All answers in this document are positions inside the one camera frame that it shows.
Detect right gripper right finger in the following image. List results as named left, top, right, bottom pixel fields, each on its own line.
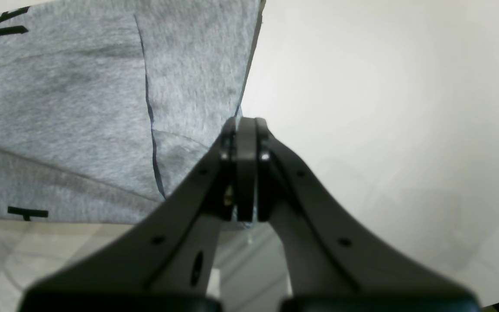
left=250, top=118, right=481, bottom=312

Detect grey T-shirt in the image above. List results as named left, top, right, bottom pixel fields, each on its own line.
left=0, top=0, right=265, bottom=224

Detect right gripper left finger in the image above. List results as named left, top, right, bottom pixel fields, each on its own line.
left=20, top=118, right=236, bottom=312

